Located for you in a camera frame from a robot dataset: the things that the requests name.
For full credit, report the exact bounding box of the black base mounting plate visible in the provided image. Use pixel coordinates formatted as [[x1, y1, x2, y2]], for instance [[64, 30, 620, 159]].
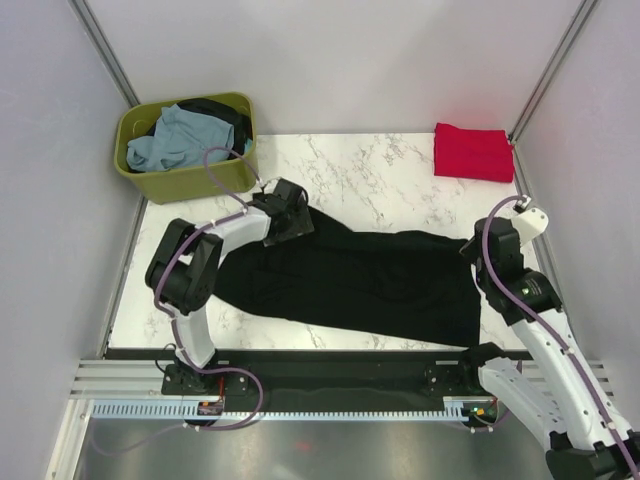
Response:
[[161, 350, 489, 411]]

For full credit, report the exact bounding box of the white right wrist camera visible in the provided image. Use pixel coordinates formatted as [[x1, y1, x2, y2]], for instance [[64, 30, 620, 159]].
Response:
[[511, 195, 549, 247]]

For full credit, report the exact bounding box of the slotted cable duct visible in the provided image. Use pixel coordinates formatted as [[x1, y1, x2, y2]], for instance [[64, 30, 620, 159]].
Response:
[[91, 397, 498, 422]]

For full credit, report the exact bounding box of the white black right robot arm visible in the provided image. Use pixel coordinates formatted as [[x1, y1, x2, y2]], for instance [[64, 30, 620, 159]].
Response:
[[457, 215, 639, 479]]

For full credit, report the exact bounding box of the black t shirt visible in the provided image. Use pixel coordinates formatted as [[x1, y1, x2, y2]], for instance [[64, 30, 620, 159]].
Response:
[[214, 208, 481, 347]]

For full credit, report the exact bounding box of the light blue t shirt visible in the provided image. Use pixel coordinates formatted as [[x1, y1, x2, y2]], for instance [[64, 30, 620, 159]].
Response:
[[126, 104, 235, 173]]

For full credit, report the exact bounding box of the aluminium front rail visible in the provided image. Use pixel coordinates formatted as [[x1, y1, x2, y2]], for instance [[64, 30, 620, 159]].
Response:
[[70, 360, 164, 400]]

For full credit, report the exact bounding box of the right aluminium corner post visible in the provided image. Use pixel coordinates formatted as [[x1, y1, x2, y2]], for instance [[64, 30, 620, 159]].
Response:
[[508, 0, 601, 145]]

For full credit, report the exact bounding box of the aluminium corner post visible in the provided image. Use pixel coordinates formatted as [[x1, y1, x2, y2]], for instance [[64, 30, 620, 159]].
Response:
[[508, 0, 601, 145], [69, 0, 139, 107]]

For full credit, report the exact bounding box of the folded red t shirt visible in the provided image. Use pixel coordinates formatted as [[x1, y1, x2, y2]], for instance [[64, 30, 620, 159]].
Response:
[[433, 123, 515, 183]]

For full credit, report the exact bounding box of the olive green plastic bin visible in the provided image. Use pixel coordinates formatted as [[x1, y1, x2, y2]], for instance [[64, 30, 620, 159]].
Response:
[[114, 92, 258, 204]]

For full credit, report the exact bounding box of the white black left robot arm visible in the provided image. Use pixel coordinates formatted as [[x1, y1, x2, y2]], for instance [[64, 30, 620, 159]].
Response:
[[145, 178, 314, 393]]

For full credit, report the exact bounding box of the black garment in bin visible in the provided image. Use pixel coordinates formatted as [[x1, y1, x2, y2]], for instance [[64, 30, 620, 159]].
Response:
[[177, 97, 253, 154]]

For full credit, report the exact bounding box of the left aluminium corner post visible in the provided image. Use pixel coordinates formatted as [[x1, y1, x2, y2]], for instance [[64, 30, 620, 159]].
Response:
[[69, 0, 139, 107]]

